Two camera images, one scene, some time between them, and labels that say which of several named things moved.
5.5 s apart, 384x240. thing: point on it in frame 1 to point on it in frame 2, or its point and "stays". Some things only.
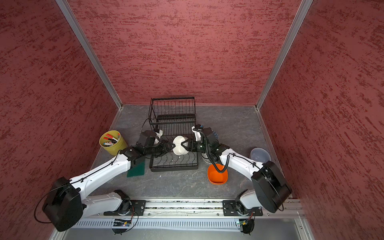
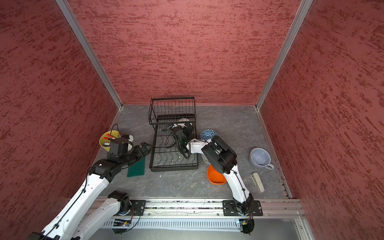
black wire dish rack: (173, 119) stays
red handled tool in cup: (112, 139) stays
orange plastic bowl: (216, 177) stays
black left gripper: (166, 148) to (146, 152)
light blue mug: (260, 155) stays
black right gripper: (191, 144) to (189, 132)
